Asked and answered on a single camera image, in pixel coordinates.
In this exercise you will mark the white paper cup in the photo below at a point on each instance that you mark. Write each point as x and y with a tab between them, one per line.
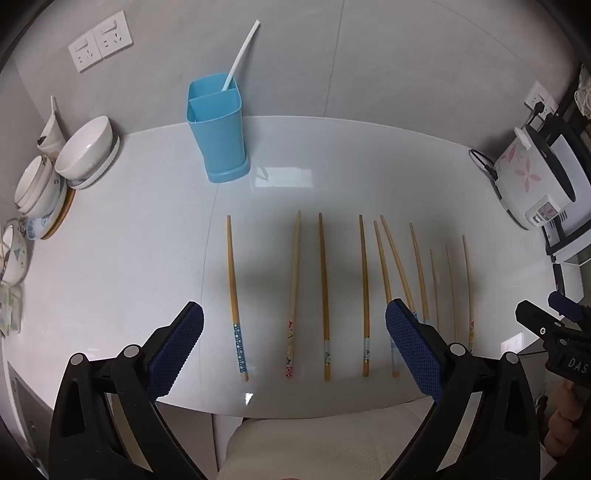
51	134

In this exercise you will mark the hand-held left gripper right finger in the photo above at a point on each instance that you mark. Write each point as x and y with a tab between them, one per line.
413	344

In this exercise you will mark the blue plastic utensil holder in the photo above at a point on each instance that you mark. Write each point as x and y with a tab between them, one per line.
219	138

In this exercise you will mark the person's right hand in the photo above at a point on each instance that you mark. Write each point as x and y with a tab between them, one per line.
565	420

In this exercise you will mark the white wall socket with plug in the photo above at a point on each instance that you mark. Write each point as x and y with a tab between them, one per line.
540	99

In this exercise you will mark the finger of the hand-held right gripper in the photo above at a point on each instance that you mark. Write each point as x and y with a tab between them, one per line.
538	321
570	307

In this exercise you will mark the white ribbed plate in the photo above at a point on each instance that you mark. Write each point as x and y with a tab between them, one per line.
104	168

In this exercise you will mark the pale green container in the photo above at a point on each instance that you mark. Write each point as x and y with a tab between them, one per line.
10	309

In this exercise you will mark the white flowered rice cooker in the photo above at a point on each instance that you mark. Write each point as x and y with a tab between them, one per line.
531	180

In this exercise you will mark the white gold-rimmed bowl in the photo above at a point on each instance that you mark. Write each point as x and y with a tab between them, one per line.
32	180
44	203

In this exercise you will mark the large white bowl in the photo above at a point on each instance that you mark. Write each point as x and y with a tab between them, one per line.
85	147

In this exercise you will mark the white plastic stick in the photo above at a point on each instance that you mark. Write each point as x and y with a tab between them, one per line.
242	50

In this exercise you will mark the black metal rack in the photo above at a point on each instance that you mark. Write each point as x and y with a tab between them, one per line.
551	240

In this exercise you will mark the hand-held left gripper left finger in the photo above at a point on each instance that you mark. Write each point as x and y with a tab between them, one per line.
178	344

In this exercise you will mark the wooden chopstick blue dotted end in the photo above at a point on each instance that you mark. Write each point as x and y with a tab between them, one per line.
233	295

